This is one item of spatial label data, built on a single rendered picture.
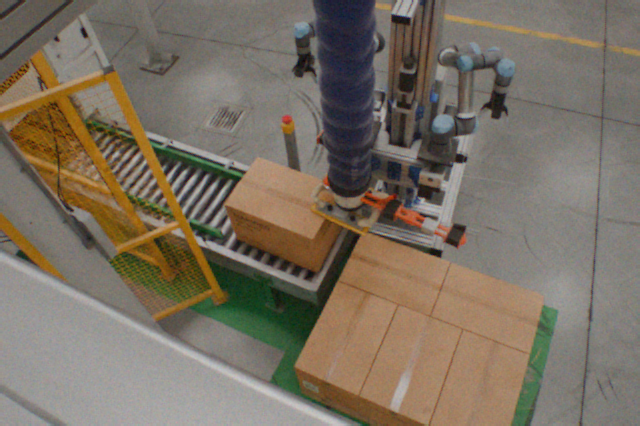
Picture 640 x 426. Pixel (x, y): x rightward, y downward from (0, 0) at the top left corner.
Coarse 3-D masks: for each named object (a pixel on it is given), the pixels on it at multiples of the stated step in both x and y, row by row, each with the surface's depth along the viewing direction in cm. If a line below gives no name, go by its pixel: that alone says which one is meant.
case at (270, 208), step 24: (264, 168) 318; (288, 168) 317; (240, 192) 308; (264, 192) 307; (288, 192) 306; (240, 216) 307; (264, 216) 297; (288, 216) 296; (312, 216) 295; (240, 240) 335; (264, 240) 317; (288, 240) 302; (312, 240) 288; (312, 264) 312
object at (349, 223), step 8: (312, 208) 281; (320, 208) 280; (328, 208) 277; (328, 216) 277; (336, 216) 276; (352, 216) 273; (360, 216) 276; (344, 224) 274; (352, 224) 273; (360, 232) 271
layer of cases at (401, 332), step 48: (384, 240) 331; (336, 288) 313; (384, 288) 311; (432, 288) 310; (480, 288) 308; (336, 336) 295; (384, 336) 296; (432, 336) 292; (480, 336) 290; (528, 336) 288; (336, 384) 279; (384, 384) 278; (432, 384) 276; (480, 384) 274
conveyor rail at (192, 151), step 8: (96, 120) 405; (104, 120) 403; (120, 128) 398; (128, 128) 396; (152, 136) 389; (160, 136) 388; (160, 144) 389; (168, 144) 383; (176, 144) 383; (184, 144) 382; (184, 152) 381; (192, 152) 377; (200, 152) 377; (208, 160) 375; (216, 160) 371; (224, 160) 371; (232, 168) 369; (240, 168) 365; (248, 168) 365
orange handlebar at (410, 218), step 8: (328, 184) 275; (368, 192) 270; (360, 200) 269; (368, 200) 267; (376, 200) 268; (400, 216) 261; (408, 216) 260; (416, 216) 259; (416, 224) 258; (440, 232) 254; (464, 240) 250
